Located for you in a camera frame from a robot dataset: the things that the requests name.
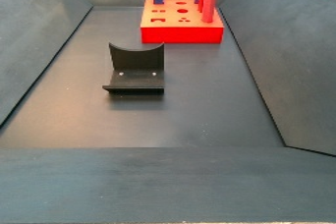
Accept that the red star-shaped peg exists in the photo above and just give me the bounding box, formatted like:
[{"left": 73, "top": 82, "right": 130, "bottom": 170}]
[{"left": 199, "top": 0, "right": 205, "bottom": 13}]

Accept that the pink octagonal tall peg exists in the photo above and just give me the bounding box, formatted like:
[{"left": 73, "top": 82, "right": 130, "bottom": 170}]
[{"left": 203, "top": 0, "right": 217, "bottom": 23}]

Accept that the black curved holder stand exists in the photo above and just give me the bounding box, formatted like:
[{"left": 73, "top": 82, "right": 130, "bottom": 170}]
[{"left": 103, "top": 44, "right": 166, "bottom": 93}]

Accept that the red peg board block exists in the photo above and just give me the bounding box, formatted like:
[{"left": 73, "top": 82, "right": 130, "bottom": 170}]
[{"left": 141, "top": 0, "right": 225, "bottom": 43}]

